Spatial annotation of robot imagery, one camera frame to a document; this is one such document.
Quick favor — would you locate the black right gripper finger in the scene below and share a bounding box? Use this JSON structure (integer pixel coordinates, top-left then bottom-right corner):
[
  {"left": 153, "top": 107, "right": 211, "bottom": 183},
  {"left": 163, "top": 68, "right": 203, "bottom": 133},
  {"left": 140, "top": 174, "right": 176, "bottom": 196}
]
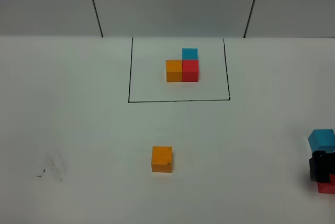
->
[{"left": 309, "top": 150, "right": 334, "bottom": 183}]

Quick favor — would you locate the red template block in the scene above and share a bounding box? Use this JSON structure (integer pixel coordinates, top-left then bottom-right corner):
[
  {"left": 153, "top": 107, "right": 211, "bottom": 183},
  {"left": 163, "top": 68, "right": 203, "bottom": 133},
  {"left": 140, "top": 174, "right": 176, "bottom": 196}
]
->
[{"left": 182, "top": 60, "right": 199, "bottom": 82}]

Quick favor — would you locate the blue template block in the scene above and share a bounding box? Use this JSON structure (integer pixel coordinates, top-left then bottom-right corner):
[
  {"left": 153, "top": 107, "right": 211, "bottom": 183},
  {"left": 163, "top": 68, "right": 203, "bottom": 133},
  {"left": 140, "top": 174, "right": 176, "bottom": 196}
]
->
[{"left": 182, "top": 48, "right": 198, "bottom": 60}]

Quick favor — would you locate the orange template block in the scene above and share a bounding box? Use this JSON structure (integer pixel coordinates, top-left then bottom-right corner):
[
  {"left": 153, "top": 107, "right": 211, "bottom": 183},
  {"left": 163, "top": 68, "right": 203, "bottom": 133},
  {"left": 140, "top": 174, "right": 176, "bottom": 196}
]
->
[{"left": 166, "top": 60, "right": 183, "bottom": 82}]

